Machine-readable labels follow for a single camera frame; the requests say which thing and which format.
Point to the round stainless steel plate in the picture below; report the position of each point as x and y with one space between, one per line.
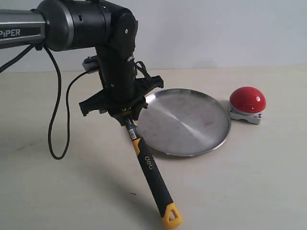
183 122

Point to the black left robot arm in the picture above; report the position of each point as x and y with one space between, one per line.
110 29

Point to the black and yellow claw hammer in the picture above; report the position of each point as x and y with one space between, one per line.
168 210

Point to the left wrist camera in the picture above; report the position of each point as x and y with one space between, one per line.
91 64

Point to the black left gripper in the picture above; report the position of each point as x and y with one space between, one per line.
125 85

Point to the red dome push button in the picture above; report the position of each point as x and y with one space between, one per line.
247 103

